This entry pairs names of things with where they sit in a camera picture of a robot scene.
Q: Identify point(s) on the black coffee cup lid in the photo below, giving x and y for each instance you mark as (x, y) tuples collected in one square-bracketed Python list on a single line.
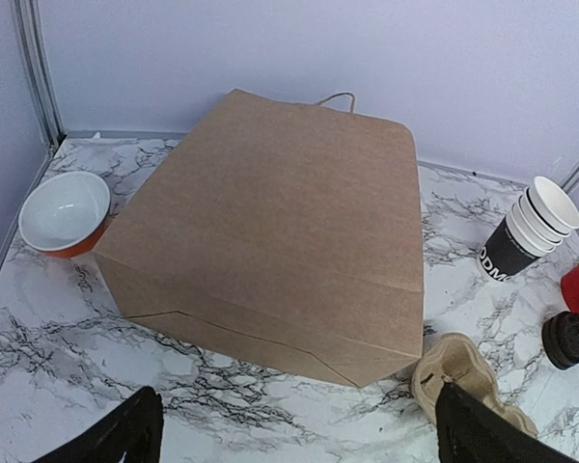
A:
[(560, 339)]

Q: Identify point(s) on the brown cardboard cup carrier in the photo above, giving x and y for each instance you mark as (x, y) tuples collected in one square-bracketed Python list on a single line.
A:
[(455, 358)]

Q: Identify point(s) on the stack of black paper cups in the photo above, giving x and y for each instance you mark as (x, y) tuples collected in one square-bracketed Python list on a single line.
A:
[(538, 222)]

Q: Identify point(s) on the aluminium frame post left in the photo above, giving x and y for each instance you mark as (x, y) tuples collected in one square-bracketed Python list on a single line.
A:
[(27, 25)]

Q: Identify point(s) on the orange white bowl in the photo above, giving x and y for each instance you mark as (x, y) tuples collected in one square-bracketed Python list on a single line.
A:
[(66, 215)]

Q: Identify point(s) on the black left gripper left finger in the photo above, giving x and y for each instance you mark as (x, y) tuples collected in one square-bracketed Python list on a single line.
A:
[(132, 432)]

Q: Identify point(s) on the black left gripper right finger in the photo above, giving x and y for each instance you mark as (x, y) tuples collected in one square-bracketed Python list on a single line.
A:
[(468, 431)]

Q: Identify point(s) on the brown paper bag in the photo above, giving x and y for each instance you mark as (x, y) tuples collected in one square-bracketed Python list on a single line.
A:
[(286, 235)]

